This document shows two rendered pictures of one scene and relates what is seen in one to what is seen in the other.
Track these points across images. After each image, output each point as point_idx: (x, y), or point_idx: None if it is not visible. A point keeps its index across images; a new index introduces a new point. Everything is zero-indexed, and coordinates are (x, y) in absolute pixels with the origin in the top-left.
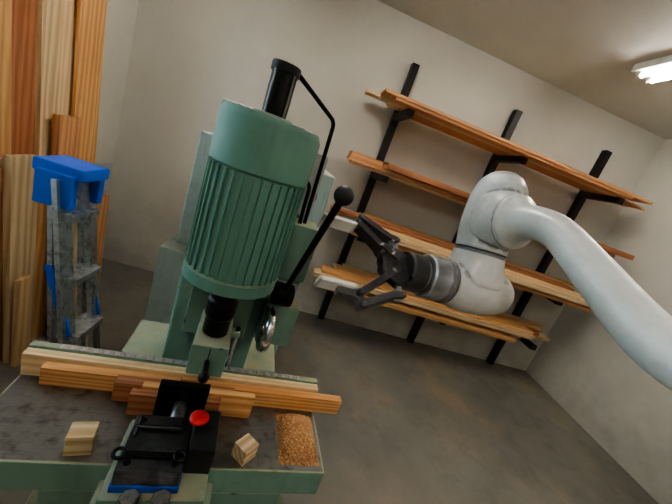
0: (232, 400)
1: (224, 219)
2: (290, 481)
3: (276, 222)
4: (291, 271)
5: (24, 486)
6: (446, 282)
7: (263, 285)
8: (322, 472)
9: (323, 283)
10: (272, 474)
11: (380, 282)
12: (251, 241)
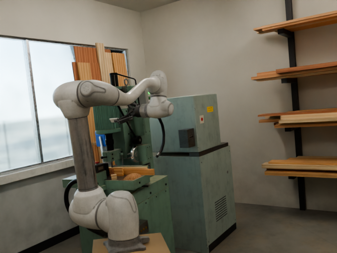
0: (116, 169)
1: (95, 115)
2: (124, 184)
3: (105, 111)
4: (139, 132)
5: (74, 186)
6: (142, 109)
7: (109, 129)
8: (132, 180)
9: (111, 120)
10: (119, 181)
11: (125, 116)
12: (101, 118)
